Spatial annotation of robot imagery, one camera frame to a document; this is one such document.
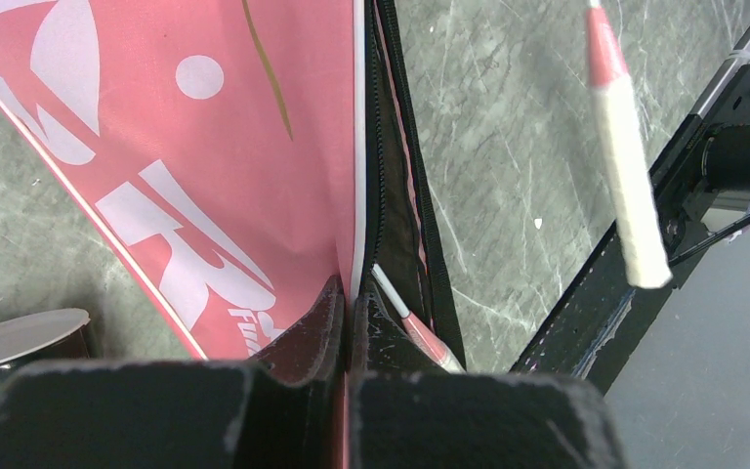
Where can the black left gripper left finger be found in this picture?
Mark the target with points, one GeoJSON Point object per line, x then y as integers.
{"type": "Point", "coordinates": [275, 410]}

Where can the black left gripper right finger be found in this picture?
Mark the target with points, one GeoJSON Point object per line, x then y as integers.
{"type": "Point", "coordinates": [407, 412]}

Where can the pink racket bag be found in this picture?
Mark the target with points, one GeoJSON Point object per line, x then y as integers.
{"type": "Point", "coordinates": [236, 154]}

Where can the black shuttlecock tube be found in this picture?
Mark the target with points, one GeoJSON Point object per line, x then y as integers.
{"type": "Point", "coordinates": [52, 335]}

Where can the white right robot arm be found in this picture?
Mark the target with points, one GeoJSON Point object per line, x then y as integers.
{"type": "Point", "coordinates": [726, 158]}

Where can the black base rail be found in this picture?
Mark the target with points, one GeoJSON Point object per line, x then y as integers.
{"type": "Point", "coordinates": [695, 194]}

